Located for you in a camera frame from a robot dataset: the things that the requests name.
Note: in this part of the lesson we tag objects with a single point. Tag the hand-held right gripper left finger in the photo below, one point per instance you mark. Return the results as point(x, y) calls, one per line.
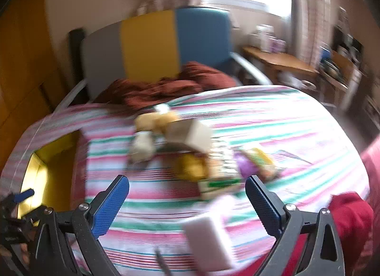
point(109, 204)

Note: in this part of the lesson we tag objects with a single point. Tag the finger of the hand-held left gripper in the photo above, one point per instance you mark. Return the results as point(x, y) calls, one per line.
point(25, 193)

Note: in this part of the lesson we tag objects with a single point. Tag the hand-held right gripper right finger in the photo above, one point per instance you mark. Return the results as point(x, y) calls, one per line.
point(264, 207)

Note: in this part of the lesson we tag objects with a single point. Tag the gold metal tin box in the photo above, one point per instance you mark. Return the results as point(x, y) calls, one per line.
point(50, 169)

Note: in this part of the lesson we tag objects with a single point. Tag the white medicine box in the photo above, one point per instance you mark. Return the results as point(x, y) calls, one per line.
point(207, 234)

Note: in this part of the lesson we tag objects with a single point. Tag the yellow green packet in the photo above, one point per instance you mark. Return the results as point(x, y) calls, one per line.
point(264, 163)

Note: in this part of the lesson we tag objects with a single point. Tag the purple item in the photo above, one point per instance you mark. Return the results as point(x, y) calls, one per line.
point(248, 166)

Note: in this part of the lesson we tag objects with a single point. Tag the green patterned packet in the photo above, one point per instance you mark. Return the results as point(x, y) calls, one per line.
point(224, 160)

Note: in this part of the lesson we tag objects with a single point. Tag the white block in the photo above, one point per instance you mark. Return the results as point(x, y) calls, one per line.
point(142, 148)

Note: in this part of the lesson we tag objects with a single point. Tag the yellow-brown sponge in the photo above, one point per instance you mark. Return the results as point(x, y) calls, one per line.
point(190, 167)

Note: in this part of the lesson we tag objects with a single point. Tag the red cloth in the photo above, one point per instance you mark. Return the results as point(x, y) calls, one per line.
point(350, 219)

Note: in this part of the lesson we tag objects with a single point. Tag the beige sponge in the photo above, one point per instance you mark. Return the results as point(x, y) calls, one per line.
point(154, 121)

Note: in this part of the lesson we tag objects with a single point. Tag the small cardboard box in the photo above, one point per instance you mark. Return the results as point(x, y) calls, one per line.
point(190, 136)

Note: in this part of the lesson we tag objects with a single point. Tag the pink blanket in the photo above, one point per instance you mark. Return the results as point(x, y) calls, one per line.
point(372, 175)

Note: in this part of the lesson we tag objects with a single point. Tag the brown-red crumpled cloth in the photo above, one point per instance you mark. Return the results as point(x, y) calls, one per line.
point(166, 85)

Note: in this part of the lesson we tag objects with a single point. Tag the wooden wardrobe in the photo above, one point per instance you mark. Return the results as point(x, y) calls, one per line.
point(26, 56)

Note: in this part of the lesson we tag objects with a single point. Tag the wooden desk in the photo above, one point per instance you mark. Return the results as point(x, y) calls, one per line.
point(285, 62)

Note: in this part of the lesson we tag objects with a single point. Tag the wooden shelf unit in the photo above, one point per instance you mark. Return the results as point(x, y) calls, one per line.
point(341, 80)

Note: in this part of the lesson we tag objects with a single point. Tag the purple and white box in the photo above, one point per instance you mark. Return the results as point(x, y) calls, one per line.
point(279, 45)

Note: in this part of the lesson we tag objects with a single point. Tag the white carton box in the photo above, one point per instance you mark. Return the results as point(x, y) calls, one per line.
point(264, 36)

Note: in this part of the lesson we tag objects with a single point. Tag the grey bed frame rail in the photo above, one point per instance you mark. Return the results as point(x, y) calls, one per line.
point(252, 68)
point(71, 94)

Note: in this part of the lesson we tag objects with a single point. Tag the black bed post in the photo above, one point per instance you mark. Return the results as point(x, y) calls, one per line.
point(75, 56)

